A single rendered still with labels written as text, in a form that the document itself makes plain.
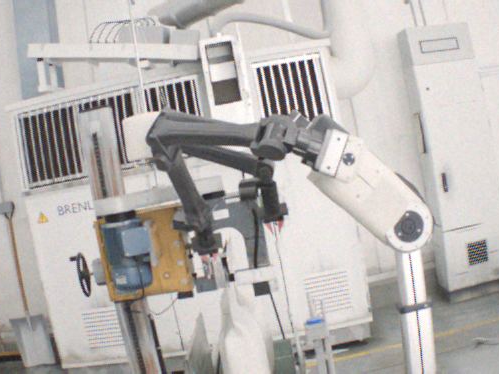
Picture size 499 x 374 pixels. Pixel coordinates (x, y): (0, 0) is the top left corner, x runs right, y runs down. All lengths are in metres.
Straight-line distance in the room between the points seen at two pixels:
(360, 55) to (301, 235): 1.32
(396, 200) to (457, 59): 4.44
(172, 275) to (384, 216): 1.06
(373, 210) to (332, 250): 3.56
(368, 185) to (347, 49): 3.93
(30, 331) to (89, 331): 1.30
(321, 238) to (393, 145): 1.58
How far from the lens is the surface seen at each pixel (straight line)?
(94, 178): 3.57
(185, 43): 5.94
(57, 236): 6.36
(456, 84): 7.07
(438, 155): 7.02
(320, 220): 6.22
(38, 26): 7.29
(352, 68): 6.53
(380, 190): 2.68
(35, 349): 7.62
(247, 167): 3.14
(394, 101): 7.57
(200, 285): 3.50
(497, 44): 7.82
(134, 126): 3.29
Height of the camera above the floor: 1.54
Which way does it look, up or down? 3 degrees down
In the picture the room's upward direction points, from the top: 10 degrees counter-clockwise
